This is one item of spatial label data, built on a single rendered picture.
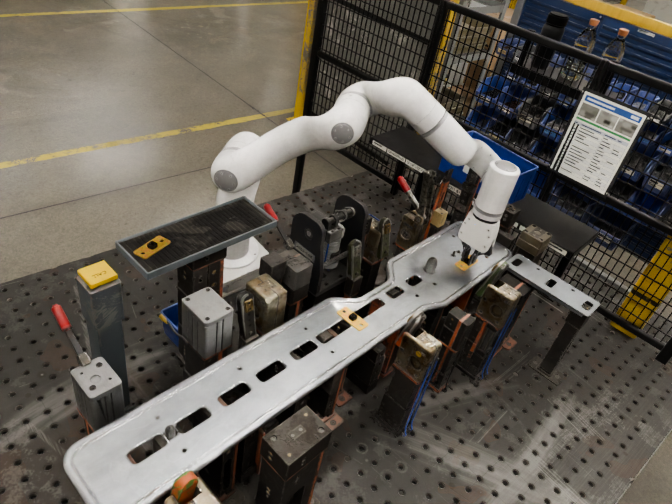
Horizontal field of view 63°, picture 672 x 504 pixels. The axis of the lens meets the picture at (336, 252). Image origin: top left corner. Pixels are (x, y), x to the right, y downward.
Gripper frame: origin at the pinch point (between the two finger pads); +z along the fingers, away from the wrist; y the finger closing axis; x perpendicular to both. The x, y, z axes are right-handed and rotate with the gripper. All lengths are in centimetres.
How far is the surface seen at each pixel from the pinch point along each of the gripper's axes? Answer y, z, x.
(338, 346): -1, 3, -56
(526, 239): 6.9, -1.0, 23.4
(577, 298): 30.2, 2.8, 15.7
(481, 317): 13.7, 9.8, -8.6
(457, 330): 13.2, 7.1, -22.1
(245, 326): -17, 0, -72
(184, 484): 10, -8, -107
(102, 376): -21, -3, -105
